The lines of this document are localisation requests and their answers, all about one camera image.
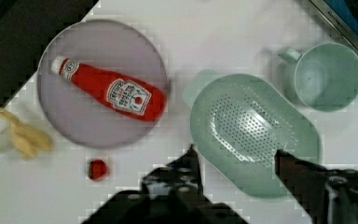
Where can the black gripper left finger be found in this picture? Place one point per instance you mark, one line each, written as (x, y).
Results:
(182, 172)

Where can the peeled toy banana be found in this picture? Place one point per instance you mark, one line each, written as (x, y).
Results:
(27, 139)

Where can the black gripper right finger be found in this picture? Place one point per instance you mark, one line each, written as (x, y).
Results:
(329, 196)

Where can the grey round plate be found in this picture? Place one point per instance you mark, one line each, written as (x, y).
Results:
(109, 45)

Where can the red ketchup bottle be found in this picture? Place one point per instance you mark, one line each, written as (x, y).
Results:
(126, 95)

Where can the silver toaster oven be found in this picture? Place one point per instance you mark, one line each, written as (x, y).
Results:
(338, 15)

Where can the mint green plastic strainer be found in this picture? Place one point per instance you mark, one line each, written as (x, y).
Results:
(238, 123)

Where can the red toy strawberry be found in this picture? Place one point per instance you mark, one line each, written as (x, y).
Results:
(98, 170)

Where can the mint green mug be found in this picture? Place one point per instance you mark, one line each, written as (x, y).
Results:
(324, 78)

